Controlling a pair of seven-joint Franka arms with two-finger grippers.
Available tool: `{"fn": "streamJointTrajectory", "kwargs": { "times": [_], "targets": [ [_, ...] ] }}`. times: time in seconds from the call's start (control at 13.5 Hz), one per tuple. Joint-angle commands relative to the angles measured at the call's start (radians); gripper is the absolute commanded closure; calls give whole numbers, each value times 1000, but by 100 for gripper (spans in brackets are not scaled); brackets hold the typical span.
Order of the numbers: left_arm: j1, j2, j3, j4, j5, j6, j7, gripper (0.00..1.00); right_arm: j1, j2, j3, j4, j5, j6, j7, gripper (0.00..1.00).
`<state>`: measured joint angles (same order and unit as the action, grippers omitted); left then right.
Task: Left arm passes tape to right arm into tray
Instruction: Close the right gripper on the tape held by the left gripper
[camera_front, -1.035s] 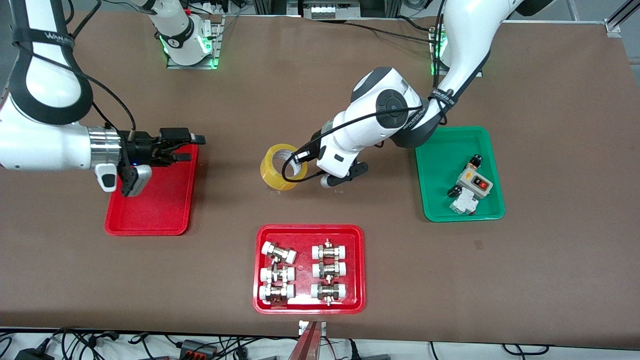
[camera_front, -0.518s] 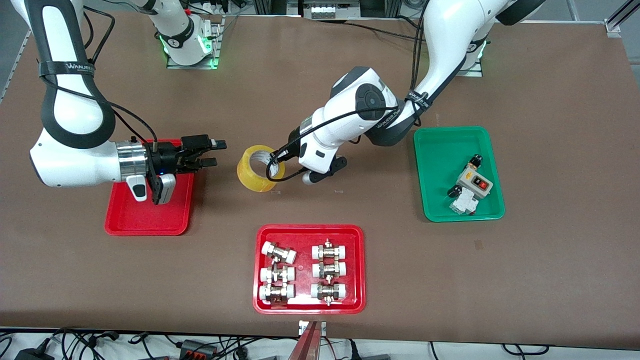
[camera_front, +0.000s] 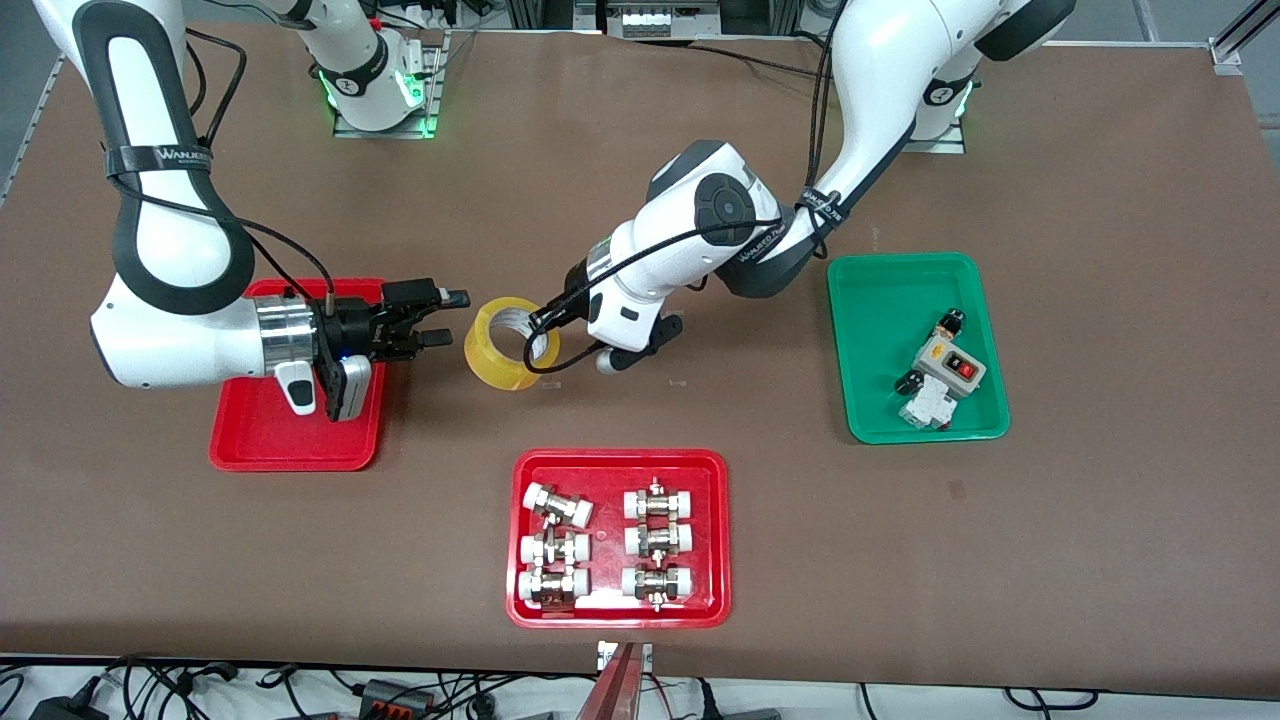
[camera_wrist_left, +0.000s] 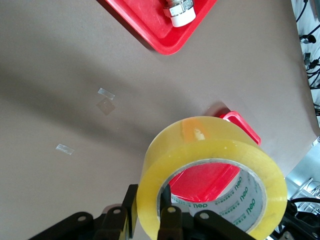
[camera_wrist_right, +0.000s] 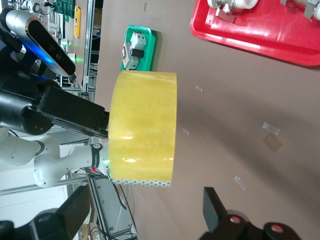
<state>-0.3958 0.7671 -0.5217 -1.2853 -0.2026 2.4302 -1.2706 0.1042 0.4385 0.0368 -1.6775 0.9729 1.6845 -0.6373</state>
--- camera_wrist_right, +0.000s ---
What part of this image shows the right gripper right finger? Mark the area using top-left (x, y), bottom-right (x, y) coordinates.
top-left (202, 186), bottom-right (254, 240)

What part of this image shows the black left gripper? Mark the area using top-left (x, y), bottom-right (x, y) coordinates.
top-left (0, 74), bottom-right (110, 139)

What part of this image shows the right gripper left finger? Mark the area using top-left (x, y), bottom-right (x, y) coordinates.
top-left (29, 184), bottom-right (92, 240)

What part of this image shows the yellow packing tape roll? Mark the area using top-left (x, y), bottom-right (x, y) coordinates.
top-left (107, 70), bottom-right (178, 189)

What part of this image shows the green plastic tray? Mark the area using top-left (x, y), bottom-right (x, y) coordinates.
top-left (120, 24), bottom-right (158, 72)

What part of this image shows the red plastic tray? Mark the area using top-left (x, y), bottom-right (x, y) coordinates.
top-left (189, 0), bottom-right (320, 67)

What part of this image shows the white circuit breaker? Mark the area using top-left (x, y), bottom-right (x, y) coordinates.
top-left (129, 31), bottom-right (147, 51)

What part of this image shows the yellow background object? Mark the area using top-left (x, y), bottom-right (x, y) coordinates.
top-left (74, 6), bottom-right (82, 39)

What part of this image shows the grey on off switch box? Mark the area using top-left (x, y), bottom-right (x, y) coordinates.
top-left (121, 42), bottom-right (140, 71)

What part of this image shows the aluminium frame post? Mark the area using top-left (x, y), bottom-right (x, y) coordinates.
top-left (82, 0), bottom-right (102, 94)

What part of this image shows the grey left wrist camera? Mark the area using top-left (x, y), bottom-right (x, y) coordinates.
top-left (0, 8), bottom-right (77, 77)

